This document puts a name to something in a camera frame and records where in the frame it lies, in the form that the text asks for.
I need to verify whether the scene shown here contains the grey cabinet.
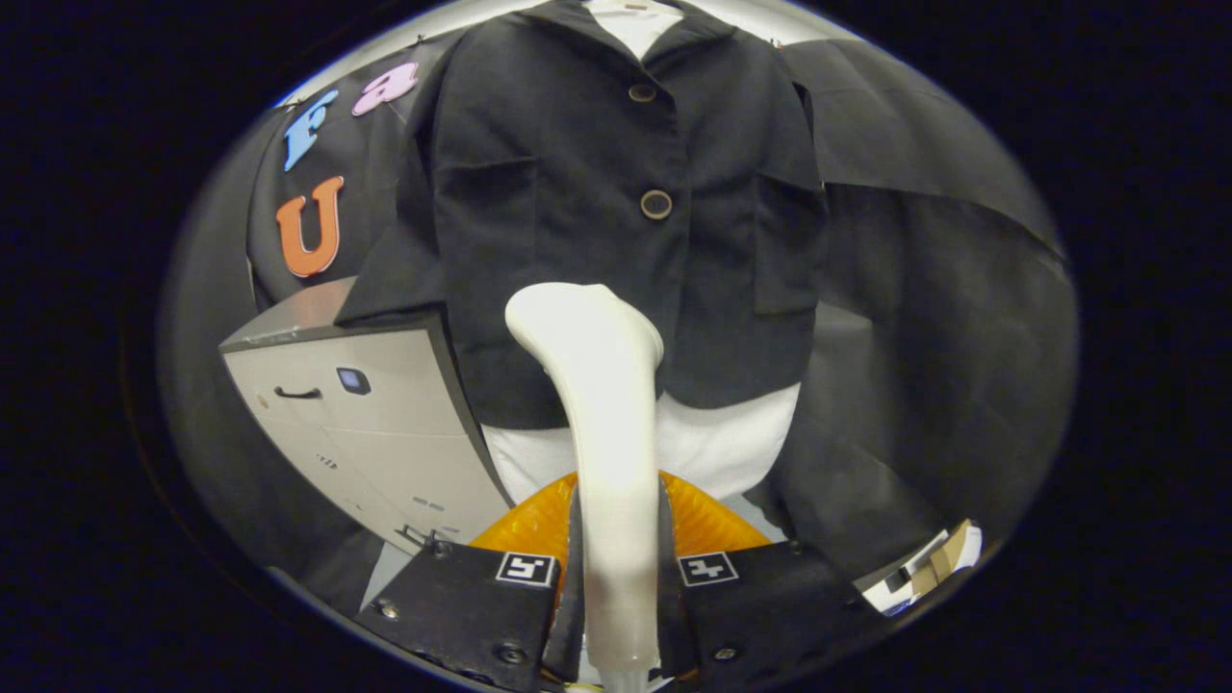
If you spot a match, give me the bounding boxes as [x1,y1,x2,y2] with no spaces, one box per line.
[219,276,516,613]

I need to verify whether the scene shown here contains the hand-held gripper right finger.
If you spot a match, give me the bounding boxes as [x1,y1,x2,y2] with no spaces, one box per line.
[657,472,882,686]

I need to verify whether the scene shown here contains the black backdrop cloth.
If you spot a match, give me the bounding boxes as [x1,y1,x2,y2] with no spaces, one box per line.
[159,29,1079,627]

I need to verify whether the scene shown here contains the white shirt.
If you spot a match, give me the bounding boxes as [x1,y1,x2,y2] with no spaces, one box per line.
[481,0,802,506]

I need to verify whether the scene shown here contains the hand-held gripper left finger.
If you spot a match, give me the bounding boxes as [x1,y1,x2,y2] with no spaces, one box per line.
[354,472,585,692]

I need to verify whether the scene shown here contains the black jacket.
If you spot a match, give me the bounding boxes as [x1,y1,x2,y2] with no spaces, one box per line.
[337,0,831,431]

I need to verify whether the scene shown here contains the white brown cardboard box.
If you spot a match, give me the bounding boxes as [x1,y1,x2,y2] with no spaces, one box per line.
[861,520,985,617]

